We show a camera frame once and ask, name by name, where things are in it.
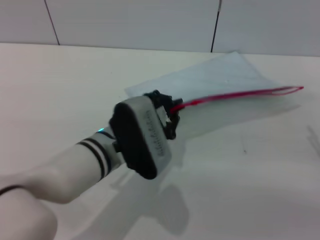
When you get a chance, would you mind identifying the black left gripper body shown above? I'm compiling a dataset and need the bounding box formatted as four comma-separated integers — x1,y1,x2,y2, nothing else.
142,89,176,126

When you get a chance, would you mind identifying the clear red-zip document bag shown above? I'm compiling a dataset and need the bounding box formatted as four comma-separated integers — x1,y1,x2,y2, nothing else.
124,51,305,136

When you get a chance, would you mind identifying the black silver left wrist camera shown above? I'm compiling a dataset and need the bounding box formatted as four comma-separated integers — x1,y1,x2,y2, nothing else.
108,96,173,181

